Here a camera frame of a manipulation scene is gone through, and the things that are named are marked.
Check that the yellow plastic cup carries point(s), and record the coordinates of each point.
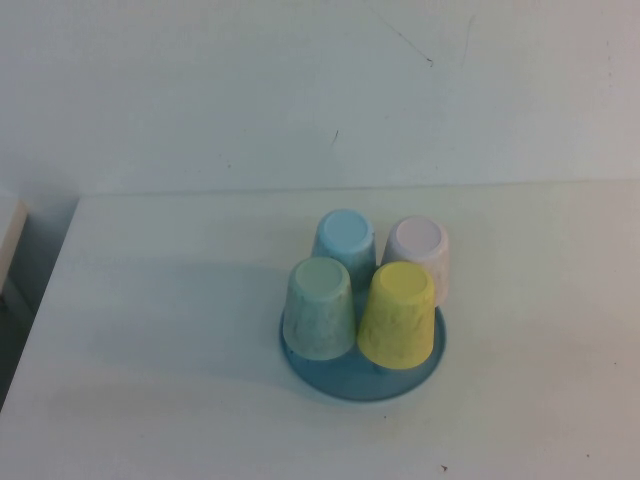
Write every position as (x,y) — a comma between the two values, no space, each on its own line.
(400,310)

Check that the blue plastic cup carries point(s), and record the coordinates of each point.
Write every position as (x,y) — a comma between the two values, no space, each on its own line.
(345,232)

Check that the green plastic cup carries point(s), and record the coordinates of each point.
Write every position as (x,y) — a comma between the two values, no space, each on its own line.
(320,300)

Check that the blue round cup stand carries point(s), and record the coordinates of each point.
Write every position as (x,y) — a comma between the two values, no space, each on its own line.
(360,385)

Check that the pink plastic cup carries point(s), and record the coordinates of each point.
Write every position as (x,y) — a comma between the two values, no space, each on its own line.
(417,240)

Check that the white panel with beige edge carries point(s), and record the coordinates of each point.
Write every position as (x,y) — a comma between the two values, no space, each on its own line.
(11,240)

